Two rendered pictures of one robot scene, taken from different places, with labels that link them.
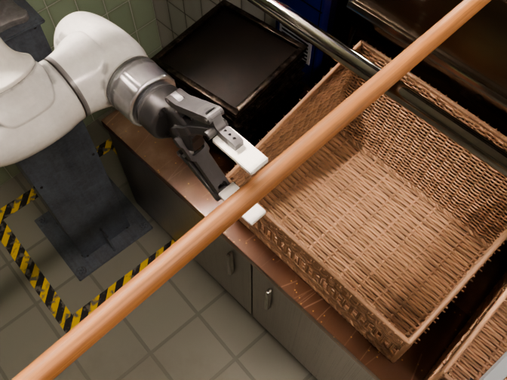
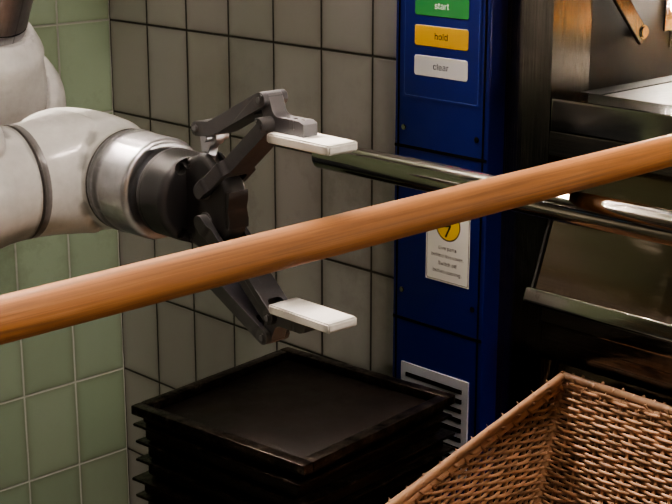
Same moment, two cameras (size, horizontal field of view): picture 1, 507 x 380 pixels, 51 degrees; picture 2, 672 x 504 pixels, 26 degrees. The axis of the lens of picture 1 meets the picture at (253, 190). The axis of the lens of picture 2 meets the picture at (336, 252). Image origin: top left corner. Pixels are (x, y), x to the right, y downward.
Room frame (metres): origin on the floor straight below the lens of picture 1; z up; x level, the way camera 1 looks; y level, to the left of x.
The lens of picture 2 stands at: (-0.70, -0.02, 1.47)
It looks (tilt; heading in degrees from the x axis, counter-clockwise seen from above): 16 degrees down; 1
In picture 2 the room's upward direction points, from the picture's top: straight up
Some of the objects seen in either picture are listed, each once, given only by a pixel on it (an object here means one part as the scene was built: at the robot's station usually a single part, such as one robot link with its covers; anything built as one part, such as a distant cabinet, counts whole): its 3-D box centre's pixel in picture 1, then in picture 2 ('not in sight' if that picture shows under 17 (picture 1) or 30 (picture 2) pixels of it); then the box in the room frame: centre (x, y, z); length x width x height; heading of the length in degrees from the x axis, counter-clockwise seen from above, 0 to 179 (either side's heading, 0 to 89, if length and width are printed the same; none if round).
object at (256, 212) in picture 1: (241, 203); (312, 315); (0.37, 0.02, 1.12); 0.07 x 0.03 x 0.01; 44
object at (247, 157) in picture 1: (240, 150); (311, 141); (0.37, 0.02, 1.26); 0.07 x 0.03 x 0.01; 44
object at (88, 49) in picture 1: (93, 59); (66, 167); (0.59, 0.25, 1.19); 0.16 x 0.13 x 0.11; 44
